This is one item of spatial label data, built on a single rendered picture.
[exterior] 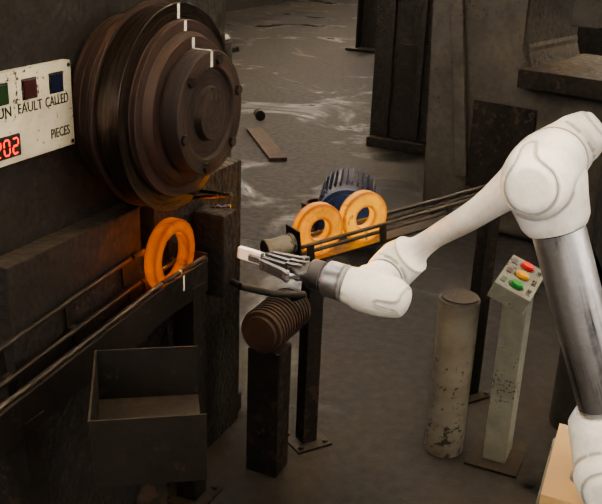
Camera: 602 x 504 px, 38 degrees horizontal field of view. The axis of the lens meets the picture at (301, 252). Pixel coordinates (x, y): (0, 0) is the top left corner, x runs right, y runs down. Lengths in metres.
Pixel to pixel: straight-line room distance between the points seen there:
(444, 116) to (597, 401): 3.09
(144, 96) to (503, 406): 1.43
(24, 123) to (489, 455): 1.70
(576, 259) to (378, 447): 1.30
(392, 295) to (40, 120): 0.85
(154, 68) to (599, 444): 1.17
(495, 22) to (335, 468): 2.56
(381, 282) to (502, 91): 2.62
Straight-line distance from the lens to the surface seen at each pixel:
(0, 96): 1.79
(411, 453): 2.80
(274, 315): 2.39
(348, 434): 2.86
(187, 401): 1.83
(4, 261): 1.85
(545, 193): 1.58
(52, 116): 1.91
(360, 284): 2.03
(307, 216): 2.46
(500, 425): 2.74
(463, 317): 2.57
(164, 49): 1.94
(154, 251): 2.09
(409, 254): 2.13
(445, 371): 2.65
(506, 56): 4.51
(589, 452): 1.82
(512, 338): 2.60
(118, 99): 1.86
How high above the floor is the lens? 1.55
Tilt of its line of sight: 21 degrees down
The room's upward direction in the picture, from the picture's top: 2 degrees clockwise
